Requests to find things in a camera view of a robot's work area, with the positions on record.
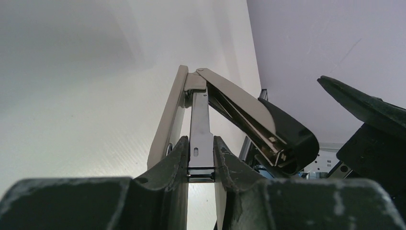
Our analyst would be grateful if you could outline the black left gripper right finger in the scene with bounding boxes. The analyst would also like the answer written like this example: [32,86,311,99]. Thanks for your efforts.
[213,136,406,230]

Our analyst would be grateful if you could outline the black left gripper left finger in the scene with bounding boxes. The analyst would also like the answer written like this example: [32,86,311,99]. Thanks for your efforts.
[0,136,189,230]

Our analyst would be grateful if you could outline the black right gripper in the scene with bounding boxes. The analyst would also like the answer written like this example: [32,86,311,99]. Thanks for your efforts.
[317,75,406,197]

